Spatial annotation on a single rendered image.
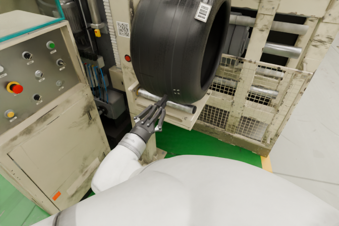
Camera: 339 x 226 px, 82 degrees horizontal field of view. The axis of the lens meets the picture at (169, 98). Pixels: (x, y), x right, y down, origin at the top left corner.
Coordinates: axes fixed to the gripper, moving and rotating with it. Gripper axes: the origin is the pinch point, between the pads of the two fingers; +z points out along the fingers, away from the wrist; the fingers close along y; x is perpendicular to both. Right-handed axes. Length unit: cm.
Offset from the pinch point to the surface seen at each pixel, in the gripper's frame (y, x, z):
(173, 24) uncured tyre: -2.0, -30.4, 9.5
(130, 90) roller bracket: 25.0, 9.8, 8.4
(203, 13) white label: -10.5, -33.0, 14.9
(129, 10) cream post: 27.5, -25.7, 24.3
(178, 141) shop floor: 16, 110, 44
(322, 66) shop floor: -125, 141, 278
